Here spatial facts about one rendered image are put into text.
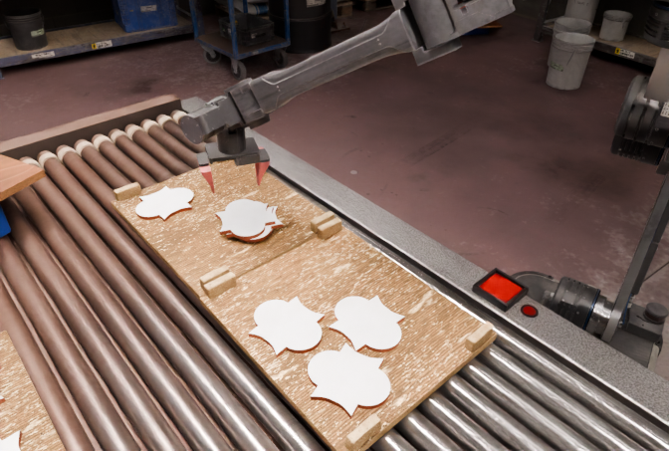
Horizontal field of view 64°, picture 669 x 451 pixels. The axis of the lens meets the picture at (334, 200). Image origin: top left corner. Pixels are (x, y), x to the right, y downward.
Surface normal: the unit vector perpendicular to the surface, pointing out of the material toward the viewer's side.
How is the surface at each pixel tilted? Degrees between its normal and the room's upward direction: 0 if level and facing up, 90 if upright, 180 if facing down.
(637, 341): 0
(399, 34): 85
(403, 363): 0
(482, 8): 76
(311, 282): 0
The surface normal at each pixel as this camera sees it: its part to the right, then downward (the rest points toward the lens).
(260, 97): -0.45, 0.43
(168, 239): 0.00, -0.82
